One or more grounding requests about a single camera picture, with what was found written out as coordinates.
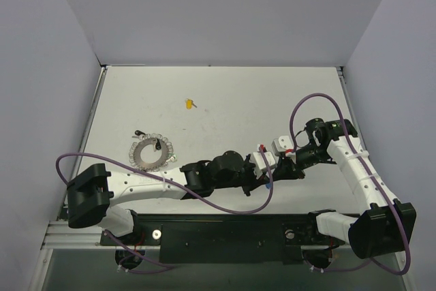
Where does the metal disc keyring holder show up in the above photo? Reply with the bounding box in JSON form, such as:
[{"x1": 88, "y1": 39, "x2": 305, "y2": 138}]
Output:
[{"x1": 129, "y1": 129, "x2": 177, "y2": 172}]

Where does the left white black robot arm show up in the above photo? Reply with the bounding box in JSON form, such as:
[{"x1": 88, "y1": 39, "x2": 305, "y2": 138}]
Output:
[{"x1": 67, "y1": 149, "x2": 277, "y2": 245}]

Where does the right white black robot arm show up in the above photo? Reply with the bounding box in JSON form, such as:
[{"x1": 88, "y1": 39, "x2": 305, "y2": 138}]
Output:
[{"x1": 272, "y1": 118, "x2": 416, "y2": 259}]

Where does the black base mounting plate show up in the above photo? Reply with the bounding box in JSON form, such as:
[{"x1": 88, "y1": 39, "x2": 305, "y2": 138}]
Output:
[{"x1": 100, "y1": 214, "x2": 344, "y2": 268}]

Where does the yellow tagged key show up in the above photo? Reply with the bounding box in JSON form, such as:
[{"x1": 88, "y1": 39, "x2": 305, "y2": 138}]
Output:
[{"x1": 185, "y1": 98, "x2": 197, "y2": 110}]

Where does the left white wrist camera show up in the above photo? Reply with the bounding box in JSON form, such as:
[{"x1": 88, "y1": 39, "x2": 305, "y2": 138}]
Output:
[{"x1": 249, "y1": 144, "x2": 277, "y2": 174}]

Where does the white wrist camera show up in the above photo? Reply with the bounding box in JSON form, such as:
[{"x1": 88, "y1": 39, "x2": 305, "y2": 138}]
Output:
[
  {"x1": 272, "y1": 136, "x2": 296, "y2": 160},
  {"x1": 249, "y1": 144, "x2": 277, "y2": 174}
]

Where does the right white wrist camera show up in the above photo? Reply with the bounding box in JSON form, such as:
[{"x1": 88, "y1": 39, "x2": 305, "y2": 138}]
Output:
[{"x1": 272, "y1": 136, "x2": 296, "y2": 160}]

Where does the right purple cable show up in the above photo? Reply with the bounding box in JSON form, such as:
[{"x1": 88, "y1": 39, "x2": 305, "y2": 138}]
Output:
[{"x1": 288, "y1": 93, "x2": 411, "y2": 275}]

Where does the aluminium frame rail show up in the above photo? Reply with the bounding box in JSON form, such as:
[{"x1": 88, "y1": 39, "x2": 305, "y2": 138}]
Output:
[{"x1": 41, "y1": 221, "x2": 102, "y2": 249}]

